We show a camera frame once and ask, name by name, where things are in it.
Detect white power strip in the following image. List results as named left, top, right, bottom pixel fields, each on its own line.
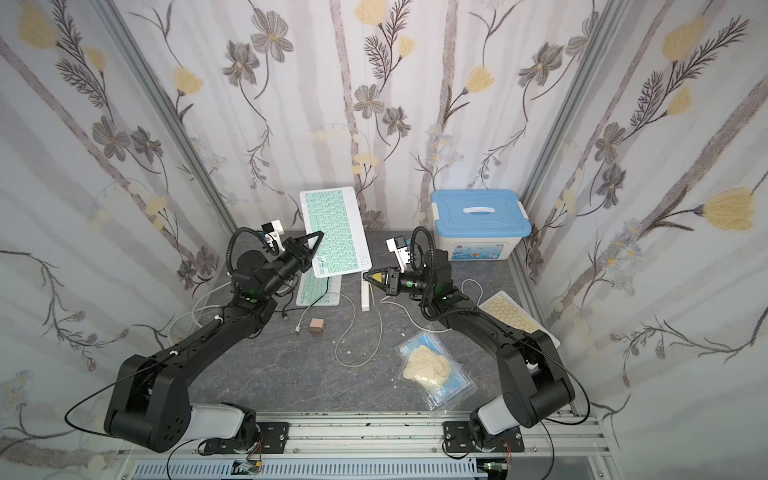
left=360, top=279, right=371, bottom=312

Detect green keyboard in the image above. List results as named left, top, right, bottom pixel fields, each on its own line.
left=300, top=186, right=372, bottom=278
left=295, top=270, right=342, bottom=307

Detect black USB cable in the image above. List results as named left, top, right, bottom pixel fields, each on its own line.
left=245, top=272, right=337, bottom=340

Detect pink USB charger end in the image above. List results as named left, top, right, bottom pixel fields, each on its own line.
left=309, top=318, right=326, bottom=335

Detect white USB cable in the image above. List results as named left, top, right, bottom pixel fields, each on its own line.
left=293, top=281, right=385, bottom=369

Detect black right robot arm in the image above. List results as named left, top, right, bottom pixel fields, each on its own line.
left=363, top=227, right=582, bottom=449

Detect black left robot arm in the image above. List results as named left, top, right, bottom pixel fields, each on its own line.
left=104, top=231, right=324, bottom=453

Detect bag of gloves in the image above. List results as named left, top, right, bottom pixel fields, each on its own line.
left=396, top=331, right=478, bottom=415

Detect blue lid storage box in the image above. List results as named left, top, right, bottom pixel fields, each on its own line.
left=431, top=189, right=532, bottom=261

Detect white cable near right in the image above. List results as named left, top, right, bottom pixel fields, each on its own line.
left=380, top=275, right=484, bottom=334

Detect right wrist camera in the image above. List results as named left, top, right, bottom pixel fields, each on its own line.
left=386, top=235, right=411, bottom=273

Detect yellow wireless keyboard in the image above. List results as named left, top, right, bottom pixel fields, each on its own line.
left=479, top=291, right=561, bottom=348

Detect white ribbed cable duct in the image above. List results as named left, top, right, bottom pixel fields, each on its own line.
left=127, top=458, right=488, bottom=479

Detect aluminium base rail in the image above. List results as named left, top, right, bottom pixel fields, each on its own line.
left=105, top=407, right=621, bottom=479

